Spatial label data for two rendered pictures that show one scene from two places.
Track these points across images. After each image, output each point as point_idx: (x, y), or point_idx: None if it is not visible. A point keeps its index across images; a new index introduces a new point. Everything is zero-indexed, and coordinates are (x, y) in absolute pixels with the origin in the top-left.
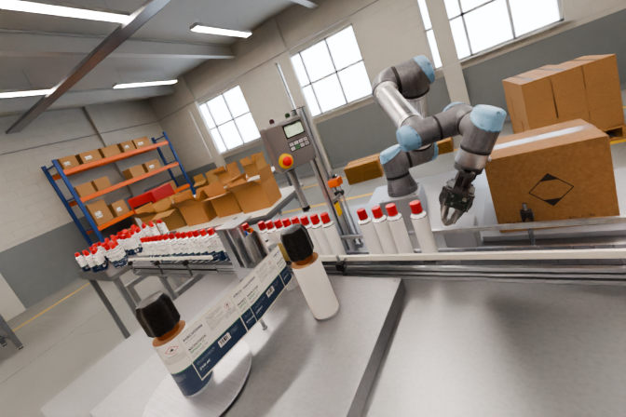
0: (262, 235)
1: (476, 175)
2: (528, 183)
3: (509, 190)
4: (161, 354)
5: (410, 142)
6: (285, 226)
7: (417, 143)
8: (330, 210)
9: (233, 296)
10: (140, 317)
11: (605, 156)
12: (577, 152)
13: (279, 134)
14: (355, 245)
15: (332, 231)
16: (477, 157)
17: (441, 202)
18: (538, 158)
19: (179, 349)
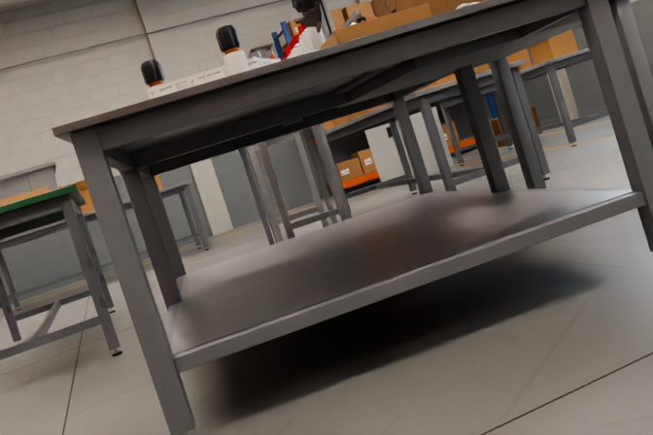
0: (269, 59)
1: None
2: None
3: (378, 4)
4: (149, 94)
5: None
6: (289, 52)
7: None
8: (325, 39)
9: (197, 78)
10: (141, 69)
11: None
12: None
13: None
14: None
15: (298, 51)
16: None
17: (292, 6)
18: None
19: (155, 93)
